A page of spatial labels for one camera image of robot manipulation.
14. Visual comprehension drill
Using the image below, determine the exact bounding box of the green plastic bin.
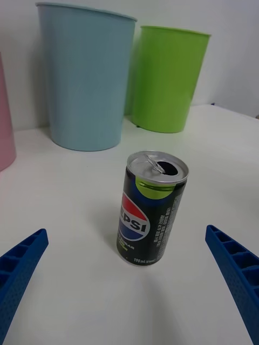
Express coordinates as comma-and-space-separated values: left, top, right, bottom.
124, 25, 212, 134

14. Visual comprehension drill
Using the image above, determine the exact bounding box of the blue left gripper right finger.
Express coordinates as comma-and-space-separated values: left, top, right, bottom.
205, 224, 259, 345

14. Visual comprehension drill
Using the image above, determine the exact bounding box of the pink plastic bin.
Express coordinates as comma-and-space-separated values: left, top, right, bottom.
0, 52, 17, 173

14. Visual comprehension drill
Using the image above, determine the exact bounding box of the pale blue plastic bin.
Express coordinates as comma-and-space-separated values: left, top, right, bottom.
35, 2, 138, 152

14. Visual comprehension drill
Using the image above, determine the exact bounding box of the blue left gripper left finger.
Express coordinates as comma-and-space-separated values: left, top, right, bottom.
0, 228, 49, 340

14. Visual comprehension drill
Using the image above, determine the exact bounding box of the black drink can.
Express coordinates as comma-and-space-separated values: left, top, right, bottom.
116, 150, 189, 267

